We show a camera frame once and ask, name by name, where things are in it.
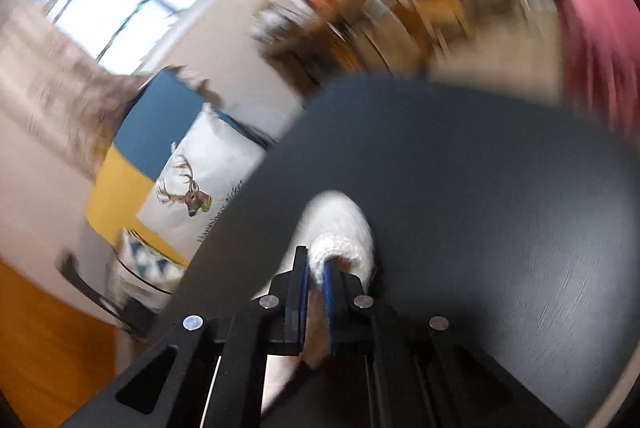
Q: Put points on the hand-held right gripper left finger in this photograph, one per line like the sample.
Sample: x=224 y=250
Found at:
x=301 y=303

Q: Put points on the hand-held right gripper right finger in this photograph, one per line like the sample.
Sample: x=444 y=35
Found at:
x=327 y=303

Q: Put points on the cream knitted sweater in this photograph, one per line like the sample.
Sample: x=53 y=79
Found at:
x=340 y=223

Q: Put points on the triangle and animal print pillow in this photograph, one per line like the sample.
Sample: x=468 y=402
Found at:
x=145 y=263

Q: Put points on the white deer print pillow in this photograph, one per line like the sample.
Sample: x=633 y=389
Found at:
x=210 y=167

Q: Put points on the grey yellow blue sofa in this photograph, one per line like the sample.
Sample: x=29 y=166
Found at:
x=150 y=127

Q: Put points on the orange wooden wardrobe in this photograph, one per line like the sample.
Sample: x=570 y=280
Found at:
x=45 y=348

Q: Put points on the wooden side table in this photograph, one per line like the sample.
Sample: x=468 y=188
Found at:
x=360 y=32

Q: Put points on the person's pink clothing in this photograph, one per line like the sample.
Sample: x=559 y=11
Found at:
x=595 y=7

